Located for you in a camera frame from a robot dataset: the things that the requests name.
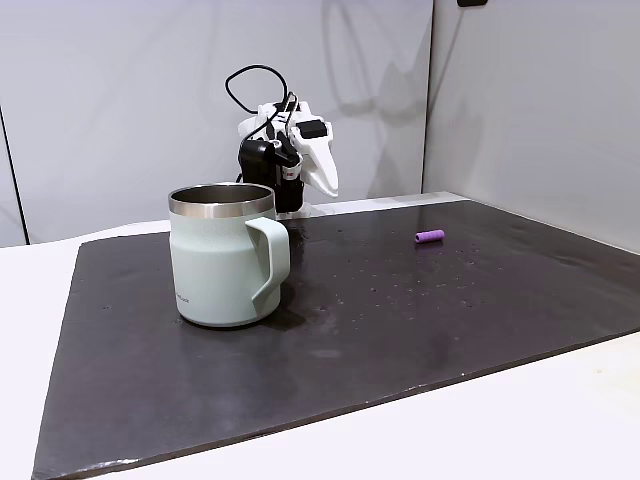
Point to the purple pen grip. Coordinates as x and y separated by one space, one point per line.
429 236

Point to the pale green steel mug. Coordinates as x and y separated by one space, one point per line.
210 270

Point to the black table mat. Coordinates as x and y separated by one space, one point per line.
400 325

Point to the black camera box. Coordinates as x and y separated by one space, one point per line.
255 160

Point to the black wall fixture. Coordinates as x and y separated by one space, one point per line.
472 2

